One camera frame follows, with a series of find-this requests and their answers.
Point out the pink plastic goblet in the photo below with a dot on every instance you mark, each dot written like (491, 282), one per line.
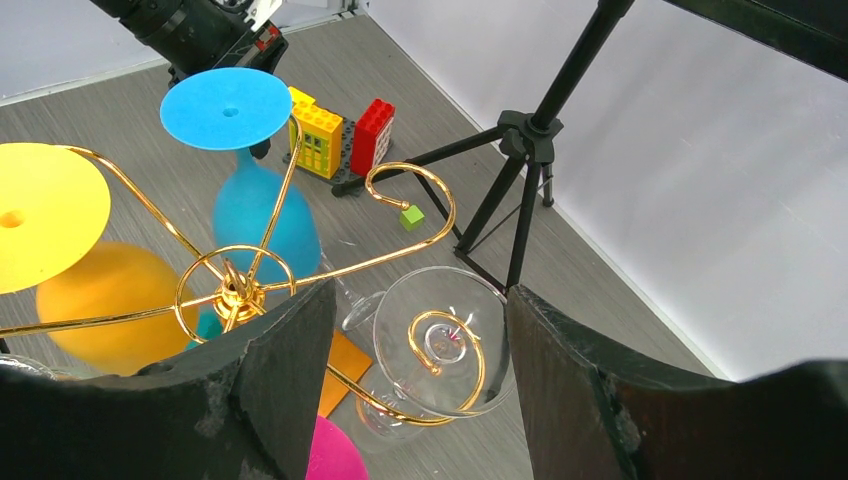
(333, 455)

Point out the yellow toy block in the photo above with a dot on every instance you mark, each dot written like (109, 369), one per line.
(320, 146)

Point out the small clear wine glass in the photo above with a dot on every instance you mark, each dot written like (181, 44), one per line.
(354, 309)

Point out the clear stemless wine glass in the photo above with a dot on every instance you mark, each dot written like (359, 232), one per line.
(25, 365)

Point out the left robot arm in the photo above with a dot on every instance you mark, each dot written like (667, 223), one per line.
(154, 22)

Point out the teal toy block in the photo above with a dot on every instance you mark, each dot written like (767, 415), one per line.
(208, 325)

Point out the orange plastic goblet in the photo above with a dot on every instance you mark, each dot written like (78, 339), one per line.
(55, 205)

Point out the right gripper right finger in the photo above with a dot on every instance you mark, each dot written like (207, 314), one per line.
(594, 408)

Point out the small green toy cube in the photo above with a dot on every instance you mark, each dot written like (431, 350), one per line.
(411, 218)

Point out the red toy block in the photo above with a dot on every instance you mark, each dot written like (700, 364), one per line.
(372, 136)

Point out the blue plastic goblet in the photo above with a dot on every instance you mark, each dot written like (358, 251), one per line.
(231, 109)

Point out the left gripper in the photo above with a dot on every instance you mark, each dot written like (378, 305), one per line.
(203, 46)

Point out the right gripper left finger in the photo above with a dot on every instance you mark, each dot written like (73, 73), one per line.
(242, 406)

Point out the black music stand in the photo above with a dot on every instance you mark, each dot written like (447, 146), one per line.
(704, 163)

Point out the gold wine glass rack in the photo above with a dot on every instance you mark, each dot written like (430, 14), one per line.
(235, 280)

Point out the tall clear flute glass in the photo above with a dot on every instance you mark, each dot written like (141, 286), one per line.
(442, 354)

